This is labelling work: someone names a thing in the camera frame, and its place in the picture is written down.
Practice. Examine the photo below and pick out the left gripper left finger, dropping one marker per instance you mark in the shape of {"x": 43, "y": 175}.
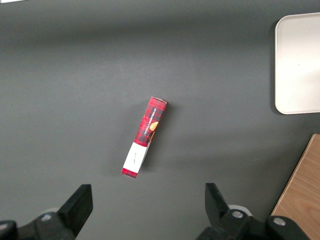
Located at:
{"x": 67, "y": 220}

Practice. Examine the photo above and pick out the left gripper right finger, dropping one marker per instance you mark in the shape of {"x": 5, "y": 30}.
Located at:
{"x": 225, "y": 225}

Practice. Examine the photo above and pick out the wooden drawer cabinet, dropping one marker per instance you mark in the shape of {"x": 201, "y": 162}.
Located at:
{"x": 302, "y": 190}

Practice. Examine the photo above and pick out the red plaid cookie box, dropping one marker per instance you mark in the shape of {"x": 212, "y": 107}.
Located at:
{"x": 147, "y": 130}

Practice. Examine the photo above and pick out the beige plastic tray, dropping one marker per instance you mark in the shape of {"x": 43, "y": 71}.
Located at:
{"x": 300, "y": 65}

